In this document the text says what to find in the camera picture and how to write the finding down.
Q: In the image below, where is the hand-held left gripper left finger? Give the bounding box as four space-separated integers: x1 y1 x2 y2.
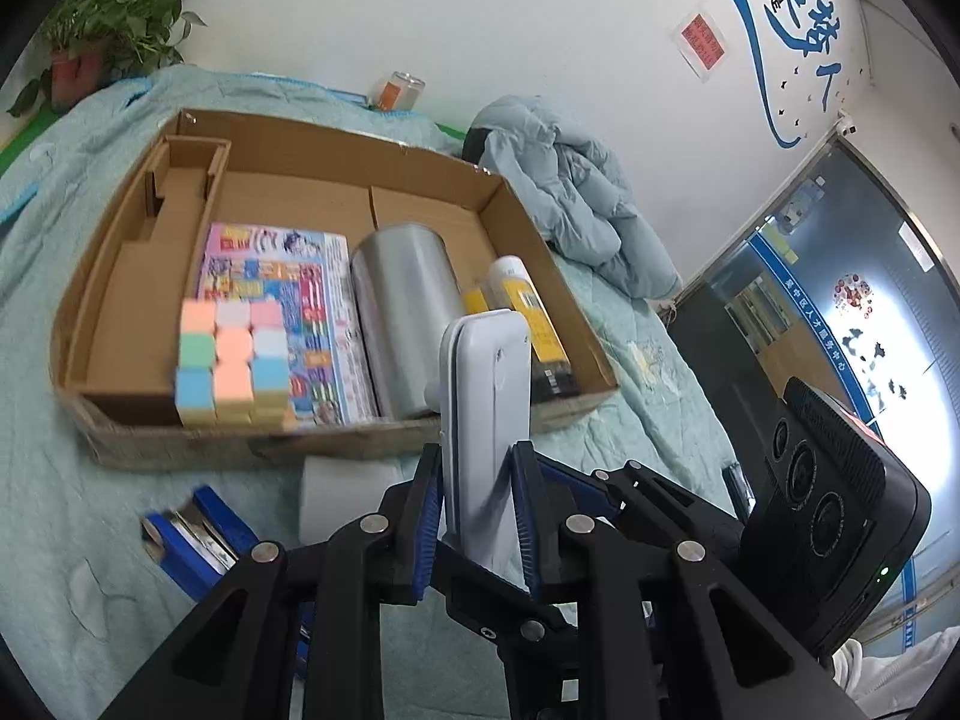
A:
97 442 443 720

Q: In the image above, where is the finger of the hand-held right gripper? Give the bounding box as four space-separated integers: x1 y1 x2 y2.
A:
541 463 740 563
622 463 747 541

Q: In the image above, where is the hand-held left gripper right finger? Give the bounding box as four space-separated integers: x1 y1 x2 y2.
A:
439 441 875 720

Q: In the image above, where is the white device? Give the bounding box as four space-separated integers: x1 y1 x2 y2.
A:
437 310 535 587

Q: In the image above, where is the yellow bottle with white cap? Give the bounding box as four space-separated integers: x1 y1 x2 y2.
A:
480 255 584 400

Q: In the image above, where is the silver metal tumbler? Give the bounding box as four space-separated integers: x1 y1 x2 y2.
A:
349 220 472 421

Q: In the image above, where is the colourful board game box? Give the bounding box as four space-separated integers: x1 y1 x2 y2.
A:
195 222 378 430

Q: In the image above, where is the pastel puzzle cube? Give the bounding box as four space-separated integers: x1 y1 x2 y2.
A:
172 297 292 430

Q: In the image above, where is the large cardboard box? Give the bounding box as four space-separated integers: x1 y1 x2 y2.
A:
49 109 622 473

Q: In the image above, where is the person's right forearm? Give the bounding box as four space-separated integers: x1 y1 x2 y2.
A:
838 628 960 720

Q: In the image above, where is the small white box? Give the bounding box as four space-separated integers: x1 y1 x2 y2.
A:
298 456 425 547

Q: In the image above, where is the blue stapler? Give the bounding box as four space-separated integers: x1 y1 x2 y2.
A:
141 484 312 683

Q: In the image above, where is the glass door with posters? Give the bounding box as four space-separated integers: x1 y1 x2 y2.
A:
667 131 960 661

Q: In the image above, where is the light blue puffer jacket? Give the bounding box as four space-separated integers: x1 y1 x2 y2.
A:
469 95 683 308

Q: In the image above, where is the cardboard divider insert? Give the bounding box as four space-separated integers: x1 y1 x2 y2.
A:
64 135 233 406

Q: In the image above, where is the light blue quilted blanket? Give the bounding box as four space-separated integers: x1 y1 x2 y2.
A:
0 64 751 720

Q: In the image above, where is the glass jar with orange label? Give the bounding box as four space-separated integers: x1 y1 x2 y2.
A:
377 71 425 112

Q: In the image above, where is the green mat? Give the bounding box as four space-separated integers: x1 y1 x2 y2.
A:
0 101 57 158

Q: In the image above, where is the green potted plant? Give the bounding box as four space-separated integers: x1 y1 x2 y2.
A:
7 0 209 117

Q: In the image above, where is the red wall notice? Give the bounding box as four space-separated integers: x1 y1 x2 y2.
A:
669 0 740 83

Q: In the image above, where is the blue wall decal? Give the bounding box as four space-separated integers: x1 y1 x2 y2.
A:
667 0 863 151

